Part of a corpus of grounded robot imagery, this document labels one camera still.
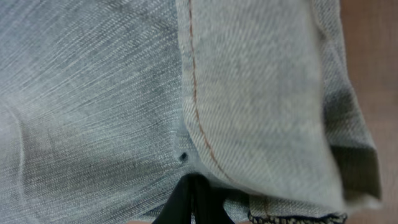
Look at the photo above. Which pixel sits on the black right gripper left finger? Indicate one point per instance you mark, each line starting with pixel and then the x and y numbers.
pixel 178 208

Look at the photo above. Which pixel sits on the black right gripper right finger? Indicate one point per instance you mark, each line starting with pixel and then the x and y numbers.
pixel 208 202

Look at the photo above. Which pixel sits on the light blue denim shorts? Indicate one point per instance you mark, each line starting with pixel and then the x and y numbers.
pixel 106 105

